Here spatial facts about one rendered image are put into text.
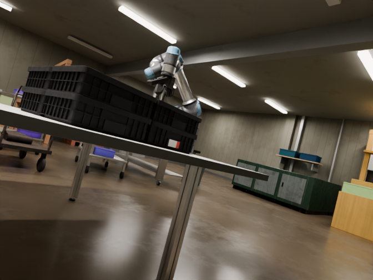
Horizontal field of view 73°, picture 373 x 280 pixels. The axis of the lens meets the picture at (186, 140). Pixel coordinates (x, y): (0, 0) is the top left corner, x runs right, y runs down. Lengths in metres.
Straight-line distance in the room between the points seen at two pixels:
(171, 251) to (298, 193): 5.40
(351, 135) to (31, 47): 9.50
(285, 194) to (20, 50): 8.02
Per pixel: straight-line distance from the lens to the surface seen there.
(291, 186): 6.60
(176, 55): 1.46
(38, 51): 8.77
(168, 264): 1.36
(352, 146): 8.57
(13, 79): 8.60
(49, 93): 1.25
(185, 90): 1.95
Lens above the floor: 0.72
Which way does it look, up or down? 2 degrees up
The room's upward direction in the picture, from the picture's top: 15 degrees clockwise
